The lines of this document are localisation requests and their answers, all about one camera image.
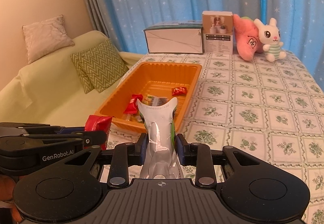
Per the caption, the person's left hand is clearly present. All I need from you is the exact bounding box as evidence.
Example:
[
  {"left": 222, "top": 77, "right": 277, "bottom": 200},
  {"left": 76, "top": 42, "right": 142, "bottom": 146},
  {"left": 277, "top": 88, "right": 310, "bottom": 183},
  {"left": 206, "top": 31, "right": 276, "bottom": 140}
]
[{"left": 1, "top": 175, "right": 22, "bottom": 223}]

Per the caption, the long white cardboard box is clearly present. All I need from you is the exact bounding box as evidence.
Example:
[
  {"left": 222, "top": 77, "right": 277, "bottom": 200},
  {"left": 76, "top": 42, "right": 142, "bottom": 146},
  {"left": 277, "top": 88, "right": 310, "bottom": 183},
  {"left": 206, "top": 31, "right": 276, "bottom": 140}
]
[{"left": 144, "top": 20, "right": 204, "bottom": 54}]

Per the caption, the orange plastic tray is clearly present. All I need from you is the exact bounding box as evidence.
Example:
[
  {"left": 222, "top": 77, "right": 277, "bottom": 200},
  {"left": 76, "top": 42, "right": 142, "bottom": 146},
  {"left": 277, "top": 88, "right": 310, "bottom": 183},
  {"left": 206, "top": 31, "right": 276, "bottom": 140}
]
[{"left": 95, "top": 62, "right": 202, "bottom": 133}]

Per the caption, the white green snack bag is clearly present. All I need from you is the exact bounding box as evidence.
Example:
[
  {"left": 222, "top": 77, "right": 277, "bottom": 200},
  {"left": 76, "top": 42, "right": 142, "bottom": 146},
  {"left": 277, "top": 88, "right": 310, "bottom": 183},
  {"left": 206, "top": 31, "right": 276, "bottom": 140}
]
[{"left": 137, "top": 97, "right": 183, "bottom": 179}]

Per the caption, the green zigzag cushion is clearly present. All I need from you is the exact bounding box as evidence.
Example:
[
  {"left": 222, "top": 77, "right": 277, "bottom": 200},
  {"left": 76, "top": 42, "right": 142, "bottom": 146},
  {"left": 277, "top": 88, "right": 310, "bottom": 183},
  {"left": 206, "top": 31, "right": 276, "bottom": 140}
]
[{"left": 70, "top": 39, "right": 129, "bottom": 93}]

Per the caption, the beige cushion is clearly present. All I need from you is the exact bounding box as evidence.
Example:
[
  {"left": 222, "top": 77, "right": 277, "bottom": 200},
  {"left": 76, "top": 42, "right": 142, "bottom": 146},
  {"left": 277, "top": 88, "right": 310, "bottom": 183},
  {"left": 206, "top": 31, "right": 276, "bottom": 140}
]
[{"left": 22, "top": 15, "right": 74, "bottom": 64}]

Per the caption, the floral checked tablecloth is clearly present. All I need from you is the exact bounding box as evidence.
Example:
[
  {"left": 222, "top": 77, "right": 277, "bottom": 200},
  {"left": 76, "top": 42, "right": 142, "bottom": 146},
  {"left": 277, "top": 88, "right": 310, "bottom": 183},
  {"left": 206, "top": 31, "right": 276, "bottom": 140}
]
[{"left": 101, "top": 50, "right": 324, "bottom": 224}]

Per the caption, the small red gold candy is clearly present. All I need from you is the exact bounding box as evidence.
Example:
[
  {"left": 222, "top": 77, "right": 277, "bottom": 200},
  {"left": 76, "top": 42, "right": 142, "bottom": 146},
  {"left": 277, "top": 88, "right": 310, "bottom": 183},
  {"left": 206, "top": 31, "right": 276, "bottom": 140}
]
[{"left": 172, "top": 86, "right": 187, "bottom": 96}]

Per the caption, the yellow candy packet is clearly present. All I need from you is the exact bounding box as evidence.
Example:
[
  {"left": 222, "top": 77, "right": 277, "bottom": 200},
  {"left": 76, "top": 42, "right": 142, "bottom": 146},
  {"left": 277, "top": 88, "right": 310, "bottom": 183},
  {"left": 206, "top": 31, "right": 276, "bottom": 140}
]
[{"left": 142, "top": 95, "right": 155, "bottom": 106}]

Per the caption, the white bunny plush toy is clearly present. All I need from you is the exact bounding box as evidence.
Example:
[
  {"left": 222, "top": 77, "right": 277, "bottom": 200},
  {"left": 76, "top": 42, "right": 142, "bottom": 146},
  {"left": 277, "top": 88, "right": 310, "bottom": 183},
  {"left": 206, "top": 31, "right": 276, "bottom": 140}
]
[{"left": 254, "top": 18, "right": 287, "bottom": 62}]

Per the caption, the small product cardboard box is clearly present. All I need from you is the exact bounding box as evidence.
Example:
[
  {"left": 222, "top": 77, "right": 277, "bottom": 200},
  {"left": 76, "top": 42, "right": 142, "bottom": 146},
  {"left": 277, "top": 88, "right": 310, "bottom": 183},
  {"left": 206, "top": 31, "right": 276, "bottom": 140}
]
[{"left": 202, "top": 11, "right": 233, "bottom": 55}]

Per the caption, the pink star plush toy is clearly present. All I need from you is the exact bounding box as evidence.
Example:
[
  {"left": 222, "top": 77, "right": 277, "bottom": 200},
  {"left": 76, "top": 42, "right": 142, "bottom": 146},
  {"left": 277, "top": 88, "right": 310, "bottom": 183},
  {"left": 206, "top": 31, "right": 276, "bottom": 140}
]
[{"left": 233, "top": 14, "right": 264, "bottom": 61}]

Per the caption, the red pillow snack packet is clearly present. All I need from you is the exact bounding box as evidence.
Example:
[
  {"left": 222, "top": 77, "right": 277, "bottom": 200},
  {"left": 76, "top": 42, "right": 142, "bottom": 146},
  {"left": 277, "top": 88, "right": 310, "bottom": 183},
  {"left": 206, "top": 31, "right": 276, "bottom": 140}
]
[{"left": 85, "top": 115, "right": 112, "bottom": 151}]

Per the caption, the green clear candy packet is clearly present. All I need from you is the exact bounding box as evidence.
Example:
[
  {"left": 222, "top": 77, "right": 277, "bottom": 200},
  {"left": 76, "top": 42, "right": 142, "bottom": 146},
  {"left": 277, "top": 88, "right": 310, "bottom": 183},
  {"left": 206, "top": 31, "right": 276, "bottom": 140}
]
[{"left": 126, "top": 114, "right": 143, "bottom": 123}]

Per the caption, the red double-happiness snack packet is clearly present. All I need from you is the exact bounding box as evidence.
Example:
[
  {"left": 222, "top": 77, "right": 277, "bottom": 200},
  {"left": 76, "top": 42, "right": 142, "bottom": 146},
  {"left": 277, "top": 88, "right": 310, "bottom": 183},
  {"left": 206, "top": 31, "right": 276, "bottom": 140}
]
[{"left": 124, "top": 94, "right": 143, "bottom": 115}]

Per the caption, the clear dark snack packet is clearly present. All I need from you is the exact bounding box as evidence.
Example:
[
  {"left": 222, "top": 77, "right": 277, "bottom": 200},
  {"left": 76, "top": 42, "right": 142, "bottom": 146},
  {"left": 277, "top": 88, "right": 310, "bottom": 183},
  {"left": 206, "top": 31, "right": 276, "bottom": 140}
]
[{"left": 152, "top": 96, "right": 169, "bottom": 106}]

